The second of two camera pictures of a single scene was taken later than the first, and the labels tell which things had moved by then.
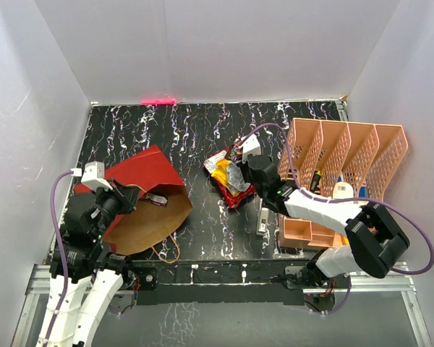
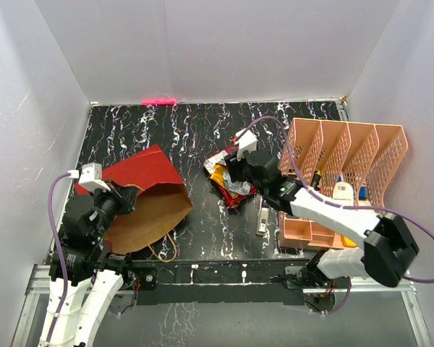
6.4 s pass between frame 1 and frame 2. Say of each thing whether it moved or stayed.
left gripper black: stayed
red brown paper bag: stayed
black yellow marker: stayed
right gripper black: moved
